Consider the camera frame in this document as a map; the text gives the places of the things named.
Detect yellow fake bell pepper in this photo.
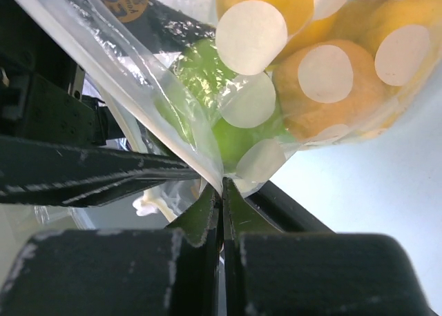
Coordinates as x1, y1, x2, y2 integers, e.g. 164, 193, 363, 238
215, 0, 349, 65

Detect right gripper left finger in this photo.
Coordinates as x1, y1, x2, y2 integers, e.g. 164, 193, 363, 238
1, 187, 221, 315

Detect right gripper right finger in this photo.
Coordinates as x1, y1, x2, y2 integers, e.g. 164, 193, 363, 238
222, 179, 433, 315

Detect yellow fake banana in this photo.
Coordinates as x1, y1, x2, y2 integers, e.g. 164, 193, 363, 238
329, 0, 441, 139

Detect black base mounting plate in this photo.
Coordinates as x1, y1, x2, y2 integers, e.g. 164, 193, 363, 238
246, 181, 334, 233

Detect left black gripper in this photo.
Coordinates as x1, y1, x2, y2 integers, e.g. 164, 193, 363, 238
1, 0, 199, 208

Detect orange fake fruit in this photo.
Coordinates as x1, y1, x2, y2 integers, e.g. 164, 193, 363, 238
272, 39, 387, 144

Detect clear zip top bag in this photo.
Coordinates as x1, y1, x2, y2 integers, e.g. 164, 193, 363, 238
0, 0, 442, 224

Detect green fake apple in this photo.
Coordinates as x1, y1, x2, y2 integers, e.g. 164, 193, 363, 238
155, 39, 289, 183

